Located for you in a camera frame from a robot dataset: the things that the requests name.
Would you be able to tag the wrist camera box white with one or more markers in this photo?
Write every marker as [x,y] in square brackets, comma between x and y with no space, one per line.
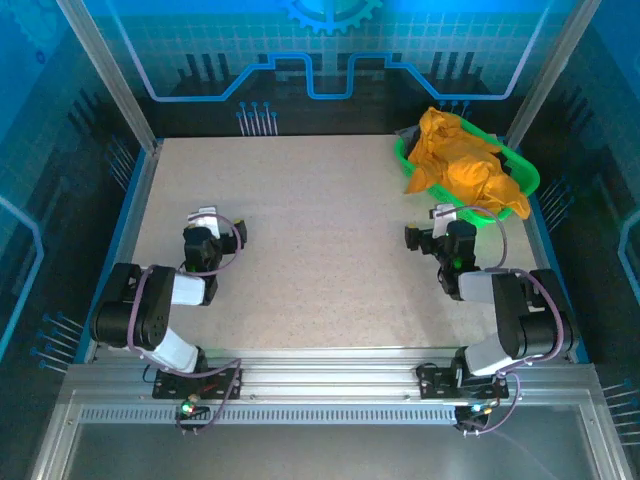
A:
[204,218]
[444,212]

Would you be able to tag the green plastic basket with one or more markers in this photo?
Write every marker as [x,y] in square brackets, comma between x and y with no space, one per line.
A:
[525,172]

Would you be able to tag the aluminium frame post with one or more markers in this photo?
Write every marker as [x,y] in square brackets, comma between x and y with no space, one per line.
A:
[107,75]
[550,70]

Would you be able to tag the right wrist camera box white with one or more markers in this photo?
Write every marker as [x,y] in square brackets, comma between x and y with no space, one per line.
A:
[444,212]

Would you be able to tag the dark grey cloth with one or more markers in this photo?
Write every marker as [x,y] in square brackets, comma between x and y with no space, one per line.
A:
[409,136]

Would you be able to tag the right base LED board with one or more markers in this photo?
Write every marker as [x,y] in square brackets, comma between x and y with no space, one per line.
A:
[481,407]

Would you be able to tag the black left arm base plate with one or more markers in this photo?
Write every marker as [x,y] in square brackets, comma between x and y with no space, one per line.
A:
[170,387]

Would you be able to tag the aluminium front rail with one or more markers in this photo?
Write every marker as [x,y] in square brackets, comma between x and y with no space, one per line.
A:
[325,372]

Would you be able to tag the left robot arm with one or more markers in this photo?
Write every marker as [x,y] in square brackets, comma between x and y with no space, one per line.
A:
[160,310]

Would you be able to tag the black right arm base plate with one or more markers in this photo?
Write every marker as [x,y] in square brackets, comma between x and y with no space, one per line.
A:
[435,382]

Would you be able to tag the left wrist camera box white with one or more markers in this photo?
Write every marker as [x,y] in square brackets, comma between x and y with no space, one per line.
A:
[204,218]

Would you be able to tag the left base LED board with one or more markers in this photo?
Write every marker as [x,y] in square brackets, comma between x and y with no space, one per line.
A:
[188,407]

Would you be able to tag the orange t-shirt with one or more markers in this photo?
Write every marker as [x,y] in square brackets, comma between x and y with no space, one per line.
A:
[465,170]

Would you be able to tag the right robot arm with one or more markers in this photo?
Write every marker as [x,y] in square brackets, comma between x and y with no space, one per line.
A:
[520,315]

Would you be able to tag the base led board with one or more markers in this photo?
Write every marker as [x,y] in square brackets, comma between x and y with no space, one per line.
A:
[188,407]
[481,407]

